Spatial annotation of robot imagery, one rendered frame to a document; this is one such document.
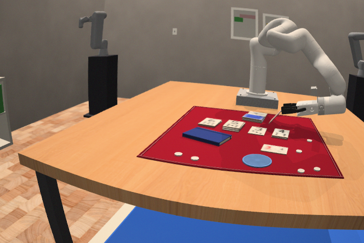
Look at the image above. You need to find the blue flat disc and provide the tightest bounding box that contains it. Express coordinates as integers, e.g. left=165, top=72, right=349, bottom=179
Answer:
left=242, top=154, right=272, bottom=168

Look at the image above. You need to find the dark red cloth mat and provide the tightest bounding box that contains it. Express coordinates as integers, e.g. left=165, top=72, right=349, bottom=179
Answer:
left=137, top=106, right=344, bottom=178
left=143, top=107, right=339, bottom=176

